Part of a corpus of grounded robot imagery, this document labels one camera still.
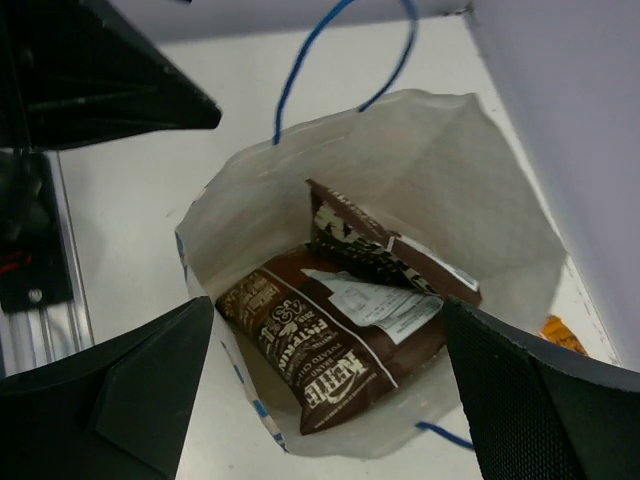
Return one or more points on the aluminium front rail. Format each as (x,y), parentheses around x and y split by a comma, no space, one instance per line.
(44,312)

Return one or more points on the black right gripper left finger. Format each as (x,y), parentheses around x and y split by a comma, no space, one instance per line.
(118,410)

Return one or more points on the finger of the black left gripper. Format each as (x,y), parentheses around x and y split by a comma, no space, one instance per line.
(77,73)

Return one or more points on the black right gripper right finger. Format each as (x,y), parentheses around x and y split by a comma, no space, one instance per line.
(537,410)

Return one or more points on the blue checkered paper bag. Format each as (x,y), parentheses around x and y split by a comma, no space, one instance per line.
(432,167)

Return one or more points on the brown chocolate snack bag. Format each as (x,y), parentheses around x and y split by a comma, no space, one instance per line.
(344,233)

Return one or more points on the orange chips bag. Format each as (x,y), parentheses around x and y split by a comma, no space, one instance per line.
(556,332)

